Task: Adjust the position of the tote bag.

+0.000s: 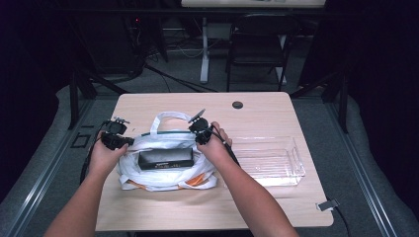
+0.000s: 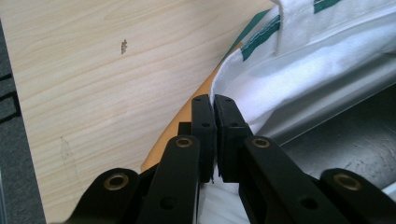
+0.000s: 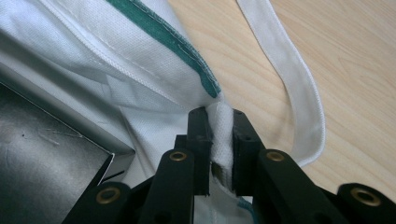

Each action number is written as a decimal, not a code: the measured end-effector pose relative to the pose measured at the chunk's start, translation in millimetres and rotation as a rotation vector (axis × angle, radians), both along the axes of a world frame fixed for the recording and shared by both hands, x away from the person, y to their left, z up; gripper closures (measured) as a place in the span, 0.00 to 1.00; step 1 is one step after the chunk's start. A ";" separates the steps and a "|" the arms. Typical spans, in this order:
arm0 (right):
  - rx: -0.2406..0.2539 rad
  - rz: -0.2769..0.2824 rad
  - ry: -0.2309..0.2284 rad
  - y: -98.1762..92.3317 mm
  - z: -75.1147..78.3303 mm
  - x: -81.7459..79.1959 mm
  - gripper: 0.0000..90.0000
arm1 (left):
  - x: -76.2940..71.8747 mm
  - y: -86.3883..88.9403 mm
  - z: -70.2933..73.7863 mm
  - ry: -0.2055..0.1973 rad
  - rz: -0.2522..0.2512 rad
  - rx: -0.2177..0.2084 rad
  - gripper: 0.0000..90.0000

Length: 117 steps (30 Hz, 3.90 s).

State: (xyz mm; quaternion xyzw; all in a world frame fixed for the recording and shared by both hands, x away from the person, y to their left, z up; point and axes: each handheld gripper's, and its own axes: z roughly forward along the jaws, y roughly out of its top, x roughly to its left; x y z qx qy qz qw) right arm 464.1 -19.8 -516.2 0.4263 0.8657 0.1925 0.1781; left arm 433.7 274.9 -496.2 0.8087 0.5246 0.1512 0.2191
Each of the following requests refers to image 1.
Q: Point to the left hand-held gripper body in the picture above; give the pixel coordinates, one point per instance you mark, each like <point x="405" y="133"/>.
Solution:
<point x="110" y="140"/>

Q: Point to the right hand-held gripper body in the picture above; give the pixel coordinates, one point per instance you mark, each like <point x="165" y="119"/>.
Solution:
<point x="199" y="125"/>

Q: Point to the black rectangular box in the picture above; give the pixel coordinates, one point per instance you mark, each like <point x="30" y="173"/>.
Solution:
<point x="164" y="158"/>

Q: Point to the white tote bag coloured print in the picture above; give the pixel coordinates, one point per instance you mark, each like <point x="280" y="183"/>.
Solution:
<point x="164" y="179"/>

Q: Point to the clear plastic box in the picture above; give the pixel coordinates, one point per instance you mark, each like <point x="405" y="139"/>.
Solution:
<point x="270" y="161"/>

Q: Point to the person's right hand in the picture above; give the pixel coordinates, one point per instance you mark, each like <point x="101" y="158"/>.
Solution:
<point x="219" y="149"/>

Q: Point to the person's left hand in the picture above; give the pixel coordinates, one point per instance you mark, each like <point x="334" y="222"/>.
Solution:
<point x="103" y="161"/>

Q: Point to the black metal stand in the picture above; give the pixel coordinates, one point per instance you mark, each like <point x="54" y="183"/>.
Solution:
<point x="343" y="105"/>
<point x="74" y="98"/>

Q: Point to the white desk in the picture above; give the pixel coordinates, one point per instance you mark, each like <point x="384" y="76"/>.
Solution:
<point x="205" y="65"/>

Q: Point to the dark computer tower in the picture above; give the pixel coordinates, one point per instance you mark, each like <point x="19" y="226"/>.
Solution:
<point x="108" y="46"/>

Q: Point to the black folding chair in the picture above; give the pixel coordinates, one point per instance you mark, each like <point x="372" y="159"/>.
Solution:
<point x="257" y="36"/>

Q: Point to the grey clip on table edge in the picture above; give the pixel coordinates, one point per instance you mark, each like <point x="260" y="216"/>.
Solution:
<point x="326" y="205"/>

